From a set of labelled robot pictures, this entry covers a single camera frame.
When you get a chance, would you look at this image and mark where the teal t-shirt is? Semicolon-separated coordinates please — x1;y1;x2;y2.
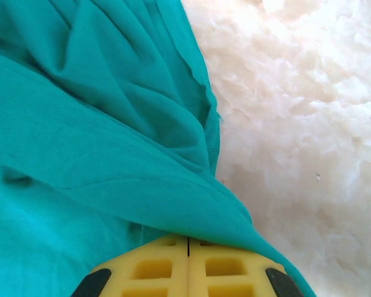
0;0;317;297

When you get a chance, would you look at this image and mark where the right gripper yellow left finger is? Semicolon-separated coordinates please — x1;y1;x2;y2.
74;235;190;297

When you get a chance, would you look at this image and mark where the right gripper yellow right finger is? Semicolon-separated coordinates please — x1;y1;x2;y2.
188;236;305;297

